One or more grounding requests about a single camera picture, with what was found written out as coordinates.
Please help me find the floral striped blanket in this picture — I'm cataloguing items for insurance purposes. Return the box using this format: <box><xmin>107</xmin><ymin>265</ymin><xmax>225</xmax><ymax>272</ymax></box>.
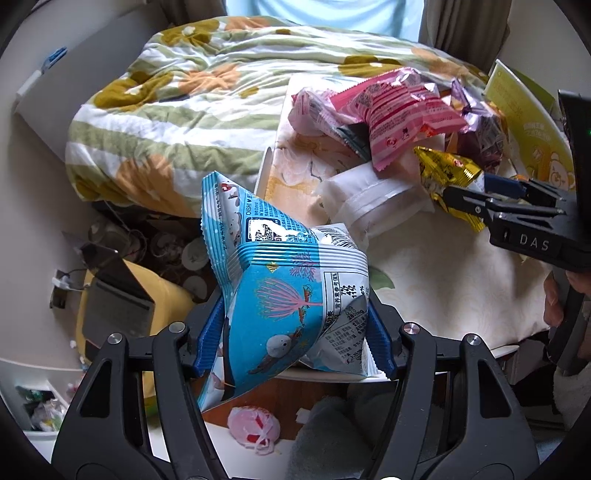
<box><xmin>65</xmin><ymin>16</ymin><xmax>490</xmax><ymax>217</ymax></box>

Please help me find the white fluffy cloth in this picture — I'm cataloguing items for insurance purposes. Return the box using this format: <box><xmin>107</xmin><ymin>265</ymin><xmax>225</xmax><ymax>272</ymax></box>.
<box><xmin>551</xmin><ymin>369</ymin><xmax>591</xmax><ymax>416</ymax></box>

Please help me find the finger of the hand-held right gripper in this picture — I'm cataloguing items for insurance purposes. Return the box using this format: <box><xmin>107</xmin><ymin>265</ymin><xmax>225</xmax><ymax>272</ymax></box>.
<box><xmin>484</xmin><ymin>174</ymin><xmax>570</xmax><ymax>209</ymax></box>
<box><xmin>444</xmin><ymin>185</ymin><xmax>567</xmax><ymax>223</ymax></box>

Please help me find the dark grey case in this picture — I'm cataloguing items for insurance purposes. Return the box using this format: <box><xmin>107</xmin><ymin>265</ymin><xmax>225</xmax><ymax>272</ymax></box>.
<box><xmin>62</xmin><ymin>231</ymin><xmax>158</xmax><ymax>342</ymax></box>

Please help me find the white furniture panel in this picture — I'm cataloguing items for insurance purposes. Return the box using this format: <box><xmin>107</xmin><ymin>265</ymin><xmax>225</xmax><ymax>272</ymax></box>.
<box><xmin>14</xmin><ymin>9</ymin><xmax>185</xmax><ymax>158</ymax></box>

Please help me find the person's right hand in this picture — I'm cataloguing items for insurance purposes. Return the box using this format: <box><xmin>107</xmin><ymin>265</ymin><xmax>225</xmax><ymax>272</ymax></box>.
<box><xmin>543</xmin><ymin>271</ymin><xmax>591</xmax><ymax>328</ymax></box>

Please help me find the yellow bag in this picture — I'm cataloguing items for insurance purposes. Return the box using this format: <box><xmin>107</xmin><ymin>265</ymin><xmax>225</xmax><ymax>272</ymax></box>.
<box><xmin>76</xmin><ymin>261</ymin><xmax>199</xmax><ymax>416</ymax></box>

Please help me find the light blue window cloth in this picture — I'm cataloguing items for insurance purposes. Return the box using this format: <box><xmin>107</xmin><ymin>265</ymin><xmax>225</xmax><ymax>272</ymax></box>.
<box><xmin>226</xmin><ymin>0</ymin><xmax>426</xmax><ymax>40</ymax></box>

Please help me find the blue white snack packet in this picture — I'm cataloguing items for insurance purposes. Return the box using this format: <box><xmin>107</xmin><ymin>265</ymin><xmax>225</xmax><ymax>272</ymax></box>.
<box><xmin>198</xmin><ymin>171</ymin><xmax>377</xmax><ymax>414</ymax></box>

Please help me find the pink striped snack packet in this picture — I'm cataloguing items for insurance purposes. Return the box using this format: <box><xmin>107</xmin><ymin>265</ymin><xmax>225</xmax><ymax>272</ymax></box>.
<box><xmin>332</xmin><ymin>67</ymin><xmax>469</xmax><ymax>171</ymax></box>

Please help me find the purple snack packet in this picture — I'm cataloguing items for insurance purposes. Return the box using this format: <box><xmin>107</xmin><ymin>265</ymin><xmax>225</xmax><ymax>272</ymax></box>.
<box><xmin>450</xmin><ymin>78</ymin><xmax>509</xmax><ymax>174</ymax></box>

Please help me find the wall socket with plug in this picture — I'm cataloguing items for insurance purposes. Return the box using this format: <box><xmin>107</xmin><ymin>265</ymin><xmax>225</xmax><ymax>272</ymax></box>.
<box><xmin>50</xmin><ymin>270</ymin><xmax>78</xmax><ymax>310</ymax></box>

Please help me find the gold foil snack packet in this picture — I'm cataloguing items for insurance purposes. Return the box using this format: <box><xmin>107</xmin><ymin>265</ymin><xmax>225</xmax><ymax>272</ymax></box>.
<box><xmin>413</xmin><ymin>147</ymin><xmax>488</xmax><ymax>234</ymax></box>

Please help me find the brown curtain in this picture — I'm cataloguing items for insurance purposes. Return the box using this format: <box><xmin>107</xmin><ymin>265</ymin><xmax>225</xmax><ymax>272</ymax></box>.
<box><xmin>166</xmin><ymin>0</ymin><xmax>227</xmax><ymax>26</ymax></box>
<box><xmin>418</xmin><ymin>0</ymin><xmax>511</xmax><ymax>79</ymax></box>

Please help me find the blue clip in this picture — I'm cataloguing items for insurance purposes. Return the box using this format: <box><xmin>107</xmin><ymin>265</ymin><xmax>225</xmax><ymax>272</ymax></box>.
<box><xmin>41</xmin><ymin>46</ymin><xmax>68</xmax><ymax>75</ymax></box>

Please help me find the pink plastic bag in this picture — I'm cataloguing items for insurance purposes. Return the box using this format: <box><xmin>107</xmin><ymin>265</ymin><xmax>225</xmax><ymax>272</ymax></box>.
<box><xmin>227</xmin><ymin>406</ymin><xmax>281</xmax><ymax>455</ymax></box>

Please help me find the dark patterned cloth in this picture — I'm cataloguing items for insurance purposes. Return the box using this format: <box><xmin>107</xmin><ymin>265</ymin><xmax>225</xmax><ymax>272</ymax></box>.
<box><xmin>88</xmin><ymin>203</ymin><xmax>218</xmax><ymax>301</ymax></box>

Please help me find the light pink snack packet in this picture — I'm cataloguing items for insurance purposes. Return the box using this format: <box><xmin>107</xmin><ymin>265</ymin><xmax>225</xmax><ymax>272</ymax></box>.
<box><xmin>288</xmin><ymin>88</ymin><xmax>365</xmax><ymax>158</ymax></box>

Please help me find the white plastic packet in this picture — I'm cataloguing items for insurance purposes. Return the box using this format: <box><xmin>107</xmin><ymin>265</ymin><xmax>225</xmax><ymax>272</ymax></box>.
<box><xmin>316</xmin><ymin>166</ymin><xmax>435</xmax><ymax>238</ymax></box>

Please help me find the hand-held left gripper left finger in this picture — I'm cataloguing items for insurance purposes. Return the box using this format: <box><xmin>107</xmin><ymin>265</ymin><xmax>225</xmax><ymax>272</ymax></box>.
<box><xmin>50</xmin><ymin>295</ymin><xmax>232</xmax><ymax>480</ymax></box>

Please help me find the white waste bin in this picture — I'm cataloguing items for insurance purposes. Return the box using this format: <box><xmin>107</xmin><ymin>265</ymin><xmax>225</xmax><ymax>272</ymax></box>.
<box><xmin>0</xmin><ymin>360</ymin><xmax>84</xmax><ymax>435</ymax></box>

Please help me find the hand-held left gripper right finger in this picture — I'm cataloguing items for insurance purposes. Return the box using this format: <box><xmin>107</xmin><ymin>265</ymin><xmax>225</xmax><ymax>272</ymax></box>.
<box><xmin>360</xmin><ymin>293</ymin><xmax>541</xmax><ymax>480</ymax></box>

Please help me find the grey towel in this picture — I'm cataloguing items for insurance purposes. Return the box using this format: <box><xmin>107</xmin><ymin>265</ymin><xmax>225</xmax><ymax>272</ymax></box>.
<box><xmin>286</xmin><ymin>383</ymin><xmax>444</xmax><ymax>480</ymax></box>

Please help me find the dark grey snack packet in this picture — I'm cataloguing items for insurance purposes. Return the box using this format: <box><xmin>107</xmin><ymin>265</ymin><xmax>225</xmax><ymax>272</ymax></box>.
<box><xmin>337</xmin><ymin>122</ymin><xmax>372</xmax><ymax>160</ymax></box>

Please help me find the white floral tablecloth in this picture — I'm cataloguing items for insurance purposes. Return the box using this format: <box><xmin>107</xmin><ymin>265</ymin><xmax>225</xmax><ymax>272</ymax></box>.
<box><xmin>254</xmin><ymin>74</ymin><xmax>555</xmax><ymax>352</ymax></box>

